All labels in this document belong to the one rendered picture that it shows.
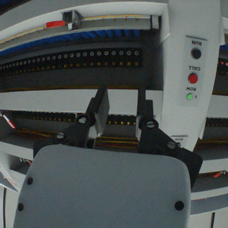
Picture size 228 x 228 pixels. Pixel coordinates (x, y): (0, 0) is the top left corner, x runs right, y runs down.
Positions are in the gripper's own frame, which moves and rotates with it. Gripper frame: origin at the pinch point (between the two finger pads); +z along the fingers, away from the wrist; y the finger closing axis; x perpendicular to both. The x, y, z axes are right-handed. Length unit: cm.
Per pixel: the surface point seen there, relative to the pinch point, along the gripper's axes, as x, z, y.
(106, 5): 8.4, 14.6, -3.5
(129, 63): -8.0, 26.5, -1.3
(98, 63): -7.8, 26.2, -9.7
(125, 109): -9.2, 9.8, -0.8
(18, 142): -31, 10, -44
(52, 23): 7.6, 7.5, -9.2
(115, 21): 5.1, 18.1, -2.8
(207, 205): -71, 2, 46
